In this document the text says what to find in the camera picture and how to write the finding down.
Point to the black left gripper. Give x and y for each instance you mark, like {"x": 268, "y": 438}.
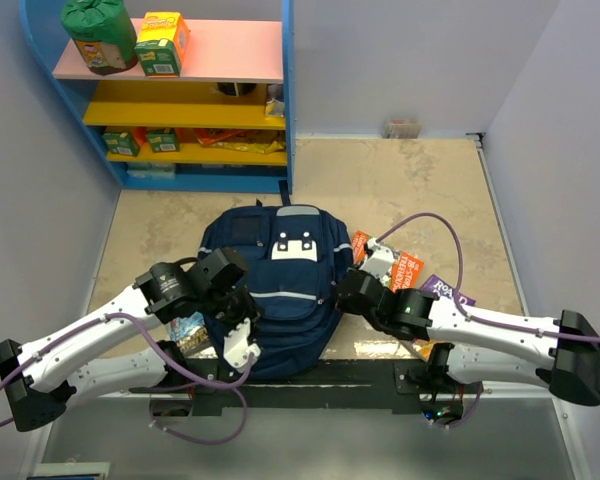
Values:
{"x": 249, "y": 309}

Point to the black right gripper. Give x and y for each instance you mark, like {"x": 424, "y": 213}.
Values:
{"x": 345, "y": 306}

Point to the orange 78-storey treehouse book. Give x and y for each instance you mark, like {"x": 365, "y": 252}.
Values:
{"x": 405, "y": 271}

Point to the navy blue backpack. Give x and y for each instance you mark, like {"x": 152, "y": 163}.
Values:
{"x": 296, "y": 255}

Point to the Roald Dahl Charlie book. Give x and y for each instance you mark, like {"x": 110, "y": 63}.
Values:
{"x": 435, "y": 284}

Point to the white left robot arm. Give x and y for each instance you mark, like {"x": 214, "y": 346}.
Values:
{"x": 112, "y": 349}

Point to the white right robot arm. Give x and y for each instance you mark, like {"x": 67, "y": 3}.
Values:
{"x": 475, "y": 345}

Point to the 169-storey treehouse book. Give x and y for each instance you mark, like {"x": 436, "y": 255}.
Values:
{"x": 189, "y": 334}

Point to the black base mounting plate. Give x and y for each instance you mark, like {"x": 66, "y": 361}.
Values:
{"x": 395, "y": 385}

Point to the orange yellow snack packets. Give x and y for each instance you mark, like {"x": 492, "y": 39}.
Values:
{"x": 241, "y": 140}

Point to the green box right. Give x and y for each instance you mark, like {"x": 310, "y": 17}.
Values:
{"x": 165, "y": 140}

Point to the blue shelf unit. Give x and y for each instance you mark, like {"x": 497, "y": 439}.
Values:
{"x": 223, "y": 85}

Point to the green box left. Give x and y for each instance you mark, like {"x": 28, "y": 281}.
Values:
{"x": 121, "y": 143}

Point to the yellow green carton box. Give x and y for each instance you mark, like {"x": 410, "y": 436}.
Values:
{"x": 161, "y": 44}

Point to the green chips canister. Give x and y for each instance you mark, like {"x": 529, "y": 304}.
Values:
{"x": 103, "y": 33}

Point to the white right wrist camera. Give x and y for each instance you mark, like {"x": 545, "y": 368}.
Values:
{"x": 378, "y": 260}

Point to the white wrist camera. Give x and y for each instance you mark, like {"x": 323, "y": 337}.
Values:
{"x": 378, "y": 260}
{"x": 239, "y": 350}

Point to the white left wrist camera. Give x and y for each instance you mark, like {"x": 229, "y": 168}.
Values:
{"x": 239, "y": 350}

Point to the small brown box at wall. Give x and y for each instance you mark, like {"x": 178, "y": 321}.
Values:
{"x": 401, "y": 128}

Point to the aluminium rail frame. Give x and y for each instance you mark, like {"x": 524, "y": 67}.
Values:
{"x": 366, "y": 183}

